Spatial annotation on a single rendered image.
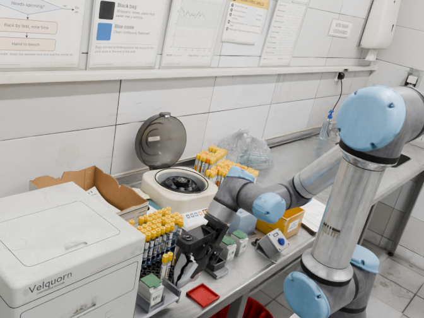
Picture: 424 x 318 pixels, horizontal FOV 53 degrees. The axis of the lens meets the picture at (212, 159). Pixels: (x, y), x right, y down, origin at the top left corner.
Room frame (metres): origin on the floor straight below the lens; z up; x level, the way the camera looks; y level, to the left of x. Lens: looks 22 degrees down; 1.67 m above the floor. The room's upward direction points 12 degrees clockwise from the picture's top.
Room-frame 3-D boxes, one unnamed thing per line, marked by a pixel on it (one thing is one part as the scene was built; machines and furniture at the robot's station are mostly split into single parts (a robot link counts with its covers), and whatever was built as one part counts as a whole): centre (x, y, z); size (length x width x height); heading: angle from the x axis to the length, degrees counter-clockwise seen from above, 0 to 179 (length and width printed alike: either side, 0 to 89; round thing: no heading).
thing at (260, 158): (2.04, -0.22, 0.94); 0.20 x 0.17 x 0.14; 118
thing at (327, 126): (2.75, -0.70, 0.97); 0.08 x 0.07 x 0.20; 147
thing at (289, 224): (1.41, -0.29, 0.93); 0.13 x 0.13 x 0.10; 53
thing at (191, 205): (1.40, 0.08, 0.94); 0.30 x 0.24 x 0.12; 44
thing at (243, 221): (1.32, -0.15, 0.92); 0.10 x 0.07 x 0.10; 138
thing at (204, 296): (0.96, -0.05, 0.88); 0.07 x 0.07 x 0.01; 53
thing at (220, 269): (1.09, -0.07, 0.89); 0.09 x 0.05 x 0.04; 51
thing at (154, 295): (0.84, 0.08, 0.95); 0.05 x 0.04 x 0.06; 53
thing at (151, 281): (0.84, 0.08, 0.98); 0.05 x 0.04 x 0.01; 53
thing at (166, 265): (1.02, 0.06, 0.93); 0.17 x 0.09 x 0.11; 144
